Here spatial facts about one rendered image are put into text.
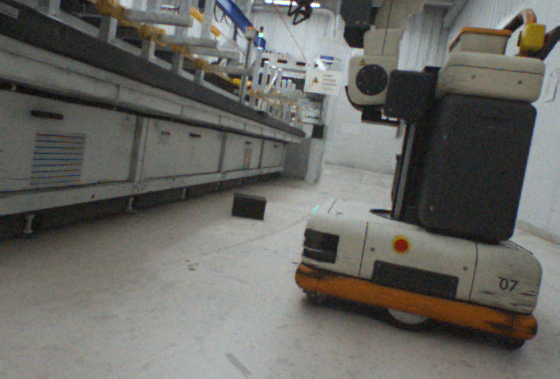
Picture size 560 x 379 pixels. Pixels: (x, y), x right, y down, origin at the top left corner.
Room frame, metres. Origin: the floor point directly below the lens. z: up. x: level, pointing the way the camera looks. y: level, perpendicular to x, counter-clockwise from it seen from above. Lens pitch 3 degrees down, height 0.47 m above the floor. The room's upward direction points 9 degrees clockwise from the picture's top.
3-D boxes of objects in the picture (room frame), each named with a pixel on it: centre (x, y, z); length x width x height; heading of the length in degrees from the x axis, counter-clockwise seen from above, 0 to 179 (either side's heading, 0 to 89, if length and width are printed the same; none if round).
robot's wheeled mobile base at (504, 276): (1.41, -0.47, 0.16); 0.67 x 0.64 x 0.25; 79
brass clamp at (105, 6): (1.36, 0.63, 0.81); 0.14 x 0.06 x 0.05; 169
